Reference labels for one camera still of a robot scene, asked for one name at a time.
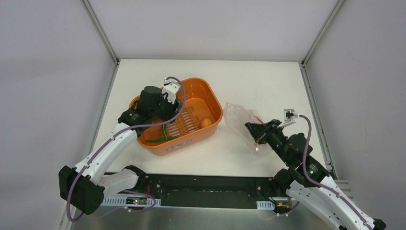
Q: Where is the white cable duct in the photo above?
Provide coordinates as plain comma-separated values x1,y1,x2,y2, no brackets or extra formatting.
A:
101,195,161,207
256,201,275,210

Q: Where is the curved green chili pepper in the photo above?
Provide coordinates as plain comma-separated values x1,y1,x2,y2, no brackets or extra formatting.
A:
161,124,168,140

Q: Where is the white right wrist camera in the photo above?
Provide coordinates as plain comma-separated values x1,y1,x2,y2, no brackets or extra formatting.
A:
278,109,301,128

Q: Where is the thin green chili pepper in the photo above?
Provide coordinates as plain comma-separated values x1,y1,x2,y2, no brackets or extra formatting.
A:
146,136,179,143

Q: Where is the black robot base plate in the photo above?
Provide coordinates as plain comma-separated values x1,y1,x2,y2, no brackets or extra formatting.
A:
130,174,285,209

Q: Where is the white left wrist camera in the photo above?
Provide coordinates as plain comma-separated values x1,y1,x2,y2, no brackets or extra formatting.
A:
161,79,180,104

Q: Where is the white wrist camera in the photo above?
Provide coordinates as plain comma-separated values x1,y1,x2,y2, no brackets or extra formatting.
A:
278,109,301,128
161,79,180,104

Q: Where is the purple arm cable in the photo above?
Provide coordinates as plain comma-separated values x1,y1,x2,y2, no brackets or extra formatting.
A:
296,114,375,230
66,76,187,222

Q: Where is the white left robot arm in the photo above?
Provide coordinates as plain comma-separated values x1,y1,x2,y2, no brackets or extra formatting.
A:
58,82,186,222

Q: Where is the right white cable duct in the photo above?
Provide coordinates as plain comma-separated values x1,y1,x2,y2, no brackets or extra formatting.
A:
256,201,275,210

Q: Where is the left white cable duct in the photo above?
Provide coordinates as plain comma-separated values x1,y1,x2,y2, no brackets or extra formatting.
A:
101,195,161,207

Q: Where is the orange plastic basket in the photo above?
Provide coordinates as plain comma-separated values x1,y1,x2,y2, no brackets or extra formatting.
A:
137,78,223,156

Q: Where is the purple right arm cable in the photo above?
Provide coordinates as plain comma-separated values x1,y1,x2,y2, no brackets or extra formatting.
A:
296,114,375,230

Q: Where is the orange peach fruit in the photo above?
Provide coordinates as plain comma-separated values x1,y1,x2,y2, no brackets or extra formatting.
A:
199,118,213,128

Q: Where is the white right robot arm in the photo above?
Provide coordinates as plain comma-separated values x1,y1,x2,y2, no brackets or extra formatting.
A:
245,115,386,230

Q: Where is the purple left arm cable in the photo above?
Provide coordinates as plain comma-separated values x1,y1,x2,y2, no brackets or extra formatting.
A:
66,76,187,222

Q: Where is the clear zip top bag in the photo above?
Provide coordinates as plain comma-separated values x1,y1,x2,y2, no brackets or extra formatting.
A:
223,102,271,155

